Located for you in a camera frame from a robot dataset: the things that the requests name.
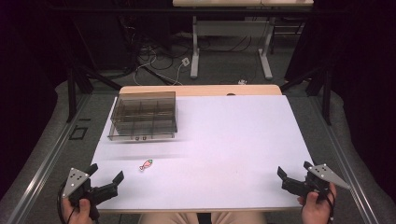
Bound person's right hand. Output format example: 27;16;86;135
296;183;337;224

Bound white cable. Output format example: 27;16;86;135
133;46;188;87

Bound white metal desk frame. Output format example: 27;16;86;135
172;0;315;80

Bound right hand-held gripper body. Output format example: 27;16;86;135
281;163;352;198

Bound bundle of black floor cables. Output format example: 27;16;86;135
122;31;260;85

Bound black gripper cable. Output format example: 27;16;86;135
325;188;338;224
56;182;70;224

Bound aluminium rail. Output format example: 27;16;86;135
309;95;380;224
6;94;92;224

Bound white table sheet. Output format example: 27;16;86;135
89;94;315;213

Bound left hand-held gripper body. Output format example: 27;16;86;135
62;167;120;220

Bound person's left hand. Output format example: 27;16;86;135
61;197;94;224

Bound person's legs in beige pants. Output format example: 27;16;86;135
137;211;266;224

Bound black metal stand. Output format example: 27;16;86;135
279;64;332;126
65;63;123;123

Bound small pink fish-shaped eraser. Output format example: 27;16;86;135
138;159;154;173

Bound transparent brown compartment box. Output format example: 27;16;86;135
107;91;178;142

